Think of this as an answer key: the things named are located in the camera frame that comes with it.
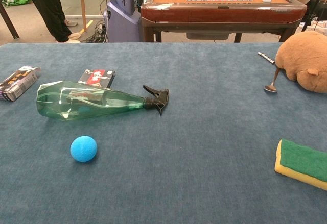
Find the person in black trousers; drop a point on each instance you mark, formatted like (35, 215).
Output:
(51, 9)

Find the metal spoon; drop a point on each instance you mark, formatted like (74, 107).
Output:
(272, 85)

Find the brown plush toy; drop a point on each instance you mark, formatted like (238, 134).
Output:
(305, 58)

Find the blue foam ball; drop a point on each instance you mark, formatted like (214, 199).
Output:
(83, 148)

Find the black tripod stand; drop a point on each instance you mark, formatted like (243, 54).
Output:
(315, 4)

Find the wooden post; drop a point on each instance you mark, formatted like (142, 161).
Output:
(83, 4)

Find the mahjong table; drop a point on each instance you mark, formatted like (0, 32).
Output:
(222, 12)

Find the green transparent spray bottle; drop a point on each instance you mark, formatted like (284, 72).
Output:
(76, 104)

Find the yellow green scrubbing sponge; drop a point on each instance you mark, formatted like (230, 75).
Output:
(304, 164)

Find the red illustrated card box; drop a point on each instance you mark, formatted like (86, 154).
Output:
(98, 78)

